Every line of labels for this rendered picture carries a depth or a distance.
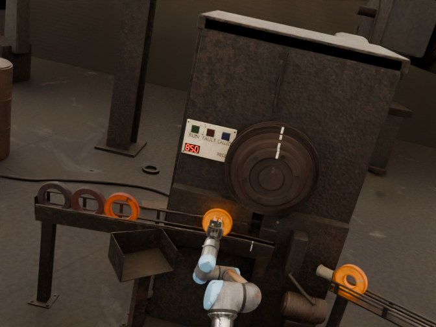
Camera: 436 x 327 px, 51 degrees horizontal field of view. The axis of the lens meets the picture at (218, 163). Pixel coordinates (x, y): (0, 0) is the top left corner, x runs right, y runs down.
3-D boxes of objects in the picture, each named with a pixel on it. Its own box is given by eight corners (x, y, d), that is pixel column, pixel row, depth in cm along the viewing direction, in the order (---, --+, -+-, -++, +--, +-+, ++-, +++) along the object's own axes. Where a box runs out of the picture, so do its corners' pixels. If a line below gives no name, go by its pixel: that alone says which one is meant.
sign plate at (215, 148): (181, 150, 241) (187, 118, 234) (230, 162, 240) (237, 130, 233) (181, 152, 239) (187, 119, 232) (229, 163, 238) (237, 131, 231)
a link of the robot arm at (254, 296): (274, 290, 182) (237, 262, 229) (248, 287, 179) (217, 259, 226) (268, 319, 181) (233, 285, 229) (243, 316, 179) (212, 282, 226)
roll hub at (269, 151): (236, 194, 225) (249, 141, 215) (292, 207, 224) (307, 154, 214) (235, 198, 220) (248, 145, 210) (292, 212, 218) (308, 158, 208)
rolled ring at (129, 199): (100, 196, 240) (102, 194, 243) (108, 228, 246) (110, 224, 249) (133, 193, 237) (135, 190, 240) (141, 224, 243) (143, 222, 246)
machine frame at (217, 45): (166, 251, 342) (211, 8, 279) (307, 285, 337) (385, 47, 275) (138, 314, 274) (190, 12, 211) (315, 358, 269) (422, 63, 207)
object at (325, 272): (320, 272, 237) (322, 263, 236) (336, 280, 232) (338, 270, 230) (314, 276, 233) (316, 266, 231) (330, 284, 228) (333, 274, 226)
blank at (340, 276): (343, 295, 229) (340, 298, 227) (334, 265, 230) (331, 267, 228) (372, 293, 219) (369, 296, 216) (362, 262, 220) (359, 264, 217)
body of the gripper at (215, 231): (224, 221, 229) (220, 238, 219) (222, 233, 234) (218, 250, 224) (209, 218, 230) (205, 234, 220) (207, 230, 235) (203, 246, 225)
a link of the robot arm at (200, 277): (214, 287, 223) (220, 272, 216) (191, 284, 220) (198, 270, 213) (213, 273, 229) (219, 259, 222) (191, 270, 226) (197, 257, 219)
